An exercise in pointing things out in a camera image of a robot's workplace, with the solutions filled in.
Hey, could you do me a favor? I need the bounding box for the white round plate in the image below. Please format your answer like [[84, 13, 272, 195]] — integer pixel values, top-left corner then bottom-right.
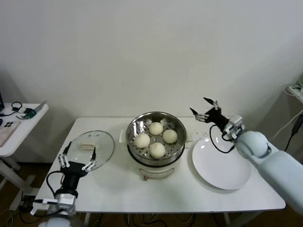
[[191, 137, 251, 191]]

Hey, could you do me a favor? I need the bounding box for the grey flat panel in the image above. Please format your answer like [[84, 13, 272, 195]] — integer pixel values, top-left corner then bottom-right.
[[34, 100, 48, 114]]

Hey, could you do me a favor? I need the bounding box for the white steamed baozi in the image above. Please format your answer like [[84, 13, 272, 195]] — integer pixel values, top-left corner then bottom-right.
[[149, 122, 164, 136], [134, 133, 151, 148], [162, 129, 178, 144], [149, 142, 166, 159]]

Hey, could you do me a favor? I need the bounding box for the black looped cable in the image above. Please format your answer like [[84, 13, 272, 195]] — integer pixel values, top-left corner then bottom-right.
[[0, 101, 23, 117]]

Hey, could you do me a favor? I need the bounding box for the glass lid with white handle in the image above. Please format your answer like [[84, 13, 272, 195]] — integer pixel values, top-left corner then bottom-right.
[[64, 130, 116, 173]]

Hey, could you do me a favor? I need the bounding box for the stainless steel steamer basket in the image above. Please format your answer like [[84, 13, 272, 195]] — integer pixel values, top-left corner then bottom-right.
[[125, 111, 187, 166]]

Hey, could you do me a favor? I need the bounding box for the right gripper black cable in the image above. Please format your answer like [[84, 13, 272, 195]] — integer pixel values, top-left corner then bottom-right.
[[209, 124, 237, 154]]

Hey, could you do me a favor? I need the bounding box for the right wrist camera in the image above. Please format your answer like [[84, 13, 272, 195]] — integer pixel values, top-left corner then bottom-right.
[[222, 115, 246, 140]]

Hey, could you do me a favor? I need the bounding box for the black cable with adapter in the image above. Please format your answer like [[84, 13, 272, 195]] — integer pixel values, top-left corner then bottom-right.
[[283, 114, 303, 153]]

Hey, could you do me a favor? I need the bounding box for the white electric cooking pot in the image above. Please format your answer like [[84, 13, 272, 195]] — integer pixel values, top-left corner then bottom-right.
[[119, 129, 194, 182]]

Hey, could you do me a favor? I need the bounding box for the white side table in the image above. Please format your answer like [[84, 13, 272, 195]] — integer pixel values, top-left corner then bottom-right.
[[0, 103, 50, 211]]

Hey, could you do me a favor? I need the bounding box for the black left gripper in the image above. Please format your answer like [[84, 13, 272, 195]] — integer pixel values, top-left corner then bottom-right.
[[57, 141, 98, 192]]

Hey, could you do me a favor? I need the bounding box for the white power cable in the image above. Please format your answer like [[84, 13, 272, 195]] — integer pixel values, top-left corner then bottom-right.
[[272, 111, 303, 140]]

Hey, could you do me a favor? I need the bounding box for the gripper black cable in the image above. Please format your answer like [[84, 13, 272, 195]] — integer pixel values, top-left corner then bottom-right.
[[46, 170, 66, 197], [209, 124, 237, 154]]

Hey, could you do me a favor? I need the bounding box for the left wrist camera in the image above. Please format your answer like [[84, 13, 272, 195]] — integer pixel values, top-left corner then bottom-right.
[[30, 199, 59, 215]]

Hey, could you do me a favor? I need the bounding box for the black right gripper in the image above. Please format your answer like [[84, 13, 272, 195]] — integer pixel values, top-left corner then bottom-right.
[[189, 96, 230, 131]]

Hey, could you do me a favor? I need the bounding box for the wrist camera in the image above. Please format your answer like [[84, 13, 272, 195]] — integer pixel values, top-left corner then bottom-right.
[[30, 199, 59, 215], [222, 115, 246, 140]]

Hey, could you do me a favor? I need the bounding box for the white phone with lenses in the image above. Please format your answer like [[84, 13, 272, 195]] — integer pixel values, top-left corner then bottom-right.
[[2, 120, 19, 130]]

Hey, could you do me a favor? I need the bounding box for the white table leg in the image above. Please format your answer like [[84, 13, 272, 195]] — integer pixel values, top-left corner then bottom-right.
[[222, 212, 232, 227], [81, 212, 92, 227]]

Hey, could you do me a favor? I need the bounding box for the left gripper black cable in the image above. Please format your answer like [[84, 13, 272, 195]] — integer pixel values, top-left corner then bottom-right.
[[46, 170, 66, 197]]

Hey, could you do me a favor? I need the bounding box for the white power strip with plugs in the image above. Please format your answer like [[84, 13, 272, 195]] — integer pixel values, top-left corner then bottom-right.
[[287, 85, 303, 97]]

